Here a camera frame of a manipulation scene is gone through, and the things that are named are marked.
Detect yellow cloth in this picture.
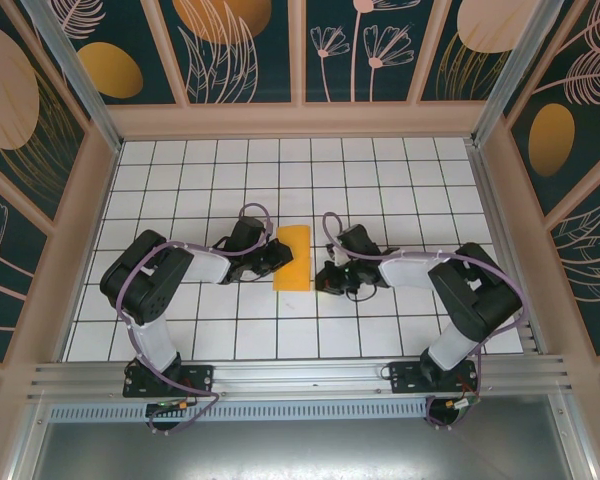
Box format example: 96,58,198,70
271,224,313,293

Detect grey metal sheet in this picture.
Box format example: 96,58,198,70
29,418,581,480

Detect small circuit board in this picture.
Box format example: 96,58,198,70
146,399,192,417
427,394,481,426

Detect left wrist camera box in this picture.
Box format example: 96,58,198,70
228,215,272,251

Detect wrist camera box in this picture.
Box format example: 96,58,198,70
335,224,381,261
228,215,272,251

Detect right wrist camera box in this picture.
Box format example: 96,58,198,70
335,224,381,261

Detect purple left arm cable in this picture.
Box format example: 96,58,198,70
115,202,274,434

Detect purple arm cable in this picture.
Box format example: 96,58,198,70
115,202,274,434
322,212,534,431

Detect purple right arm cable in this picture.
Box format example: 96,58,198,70
322,212,534,431

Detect long aluminium mounting rail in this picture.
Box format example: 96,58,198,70
27,353,574,401

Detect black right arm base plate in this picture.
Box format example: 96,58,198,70
387,360,481,396

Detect perforated metal cable tray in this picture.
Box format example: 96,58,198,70
44,397,434,424

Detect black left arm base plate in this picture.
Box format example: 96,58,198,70
123,363,216,399

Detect aluminium side rail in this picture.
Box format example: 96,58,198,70
467,142,549,356

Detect wall panel with two flowers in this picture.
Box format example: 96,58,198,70
304,0,439,105

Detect wall panel with leaf drawing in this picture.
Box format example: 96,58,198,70
157,0,297,106

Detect wall panel with orange oval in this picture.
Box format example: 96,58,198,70
54,0,177,106

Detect wall panel with pink leaves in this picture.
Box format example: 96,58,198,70
549,179,600,356

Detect aluminium corner post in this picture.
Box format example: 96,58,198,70
469,0,564,146
19,0,124,154

